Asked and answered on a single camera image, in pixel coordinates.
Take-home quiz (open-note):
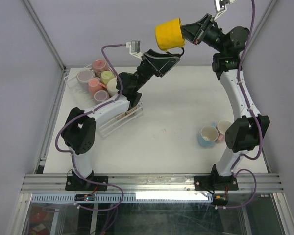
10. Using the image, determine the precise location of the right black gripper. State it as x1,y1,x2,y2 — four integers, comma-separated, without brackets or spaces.
173,13,226,54

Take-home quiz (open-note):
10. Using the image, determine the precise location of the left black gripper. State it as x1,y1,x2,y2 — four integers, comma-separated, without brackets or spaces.
133,49,181,92

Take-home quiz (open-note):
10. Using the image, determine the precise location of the yellow glass cup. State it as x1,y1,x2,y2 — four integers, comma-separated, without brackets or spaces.
154,18,185,57

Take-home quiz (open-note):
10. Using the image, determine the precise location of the green-inside patterned mug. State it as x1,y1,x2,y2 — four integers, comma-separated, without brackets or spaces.
106,78,119,97

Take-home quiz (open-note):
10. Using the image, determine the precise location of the pale yellow mug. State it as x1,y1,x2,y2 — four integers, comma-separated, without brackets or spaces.
100,70,115,85

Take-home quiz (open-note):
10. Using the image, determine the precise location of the pink patterned mug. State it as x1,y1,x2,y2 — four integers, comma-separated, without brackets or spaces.
92,59,109,77

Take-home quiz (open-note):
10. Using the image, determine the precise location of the mauve purple mug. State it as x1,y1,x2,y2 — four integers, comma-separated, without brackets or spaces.
94,90,110,105

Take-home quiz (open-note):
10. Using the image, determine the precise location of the pink mug white inside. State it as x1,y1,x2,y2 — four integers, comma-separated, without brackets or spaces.
88,78,105,97

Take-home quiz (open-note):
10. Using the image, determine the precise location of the lavender mug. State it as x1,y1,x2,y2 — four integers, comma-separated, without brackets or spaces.
76,70,95,91

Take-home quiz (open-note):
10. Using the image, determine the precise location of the clear acrylic dish rack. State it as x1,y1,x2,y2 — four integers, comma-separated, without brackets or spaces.
64,65,144,138

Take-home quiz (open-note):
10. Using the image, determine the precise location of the light blue mug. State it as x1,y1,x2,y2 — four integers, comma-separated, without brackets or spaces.
198,123,219,148

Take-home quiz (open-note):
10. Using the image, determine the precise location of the beige stoneware mug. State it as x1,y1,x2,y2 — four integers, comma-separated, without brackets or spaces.
118,107,137,120

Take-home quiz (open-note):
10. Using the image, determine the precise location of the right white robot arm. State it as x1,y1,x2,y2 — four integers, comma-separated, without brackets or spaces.
181,14,270,193

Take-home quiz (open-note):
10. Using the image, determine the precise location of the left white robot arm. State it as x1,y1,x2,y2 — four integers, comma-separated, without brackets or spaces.
57,49,181,190

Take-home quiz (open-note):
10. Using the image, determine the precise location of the light pink mug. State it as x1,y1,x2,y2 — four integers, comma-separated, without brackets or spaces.
216,120,232,143

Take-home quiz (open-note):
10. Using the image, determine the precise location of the black connector box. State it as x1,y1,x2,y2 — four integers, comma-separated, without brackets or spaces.
211,195,228,206

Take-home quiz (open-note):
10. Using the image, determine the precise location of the small electronics board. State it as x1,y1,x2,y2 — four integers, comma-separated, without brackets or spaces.
74,194,96,202

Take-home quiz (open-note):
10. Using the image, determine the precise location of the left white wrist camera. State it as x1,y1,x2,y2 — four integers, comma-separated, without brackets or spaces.
126,40,143,60

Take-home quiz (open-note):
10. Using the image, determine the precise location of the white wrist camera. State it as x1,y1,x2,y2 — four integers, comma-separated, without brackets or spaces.
126,40,143,60
214,0,235,20

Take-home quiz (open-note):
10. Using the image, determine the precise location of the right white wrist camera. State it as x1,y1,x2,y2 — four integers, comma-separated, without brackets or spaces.
214,0,235,20

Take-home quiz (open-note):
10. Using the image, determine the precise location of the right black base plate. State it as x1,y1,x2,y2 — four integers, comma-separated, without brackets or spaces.
194,175,239,192

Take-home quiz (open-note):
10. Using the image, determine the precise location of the white slotted cable duct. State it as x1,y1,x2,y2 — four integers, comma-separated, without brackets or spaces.
31,191,213,204

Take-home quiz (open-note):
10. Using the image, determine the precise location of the aluminium mounting rail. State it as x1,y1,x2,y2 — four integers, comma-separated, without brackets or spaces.
21,173,284,194

